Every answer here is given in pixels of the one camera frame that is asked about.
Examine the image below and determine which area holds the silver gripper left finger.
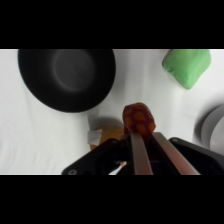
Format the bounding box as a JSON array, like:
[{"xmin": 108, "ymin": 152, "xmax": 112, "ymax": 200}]
[{"xmin": 129, "ymin": 132, "xmax": 154, "ymax": 175}]

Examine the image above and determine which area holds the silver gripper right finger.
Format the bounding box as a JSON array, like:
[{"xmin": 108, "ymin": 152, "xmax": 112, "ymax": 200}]
[{"xmin": 151, "ymin": 131, "xmax": 201, "ymax": 175}]

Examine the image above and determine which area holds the red ball with orange pattern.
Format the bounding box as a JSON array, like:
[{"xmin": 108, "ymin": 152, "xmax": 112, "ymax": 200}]
[{"xmin": 122, "ymin": 102, "xmax": 158, "ymax": 138}]

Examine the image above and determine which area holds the grey round bowl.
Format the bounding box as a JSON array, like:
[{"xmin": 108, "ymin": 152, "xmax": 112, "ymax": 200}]
[{"xmin": 199, "ymin": 104, "xmax": 224, "ymax": 155}]

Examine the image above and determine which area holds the black bowl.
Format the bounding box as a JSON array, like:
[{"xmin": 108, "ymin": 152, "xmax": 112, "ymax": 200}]
[{"xmin": 17, "ymin": 49, "xmax": 117, "ymax": 114}]

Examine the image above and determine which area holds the orange toy with white tag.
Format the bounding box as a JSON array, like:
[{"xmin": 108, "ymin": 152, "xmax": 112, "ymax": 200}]
[{"xmin": 86, "ymin": 124, "xmax": 127, "ymax": 152}]

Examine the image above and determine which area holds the green soft cube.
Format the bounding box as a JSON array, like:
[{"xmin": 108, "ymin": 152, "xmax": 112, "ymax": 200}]
[{"xmin": 161, "ymin": 49, "xmax": 213, "ymax": 90}]

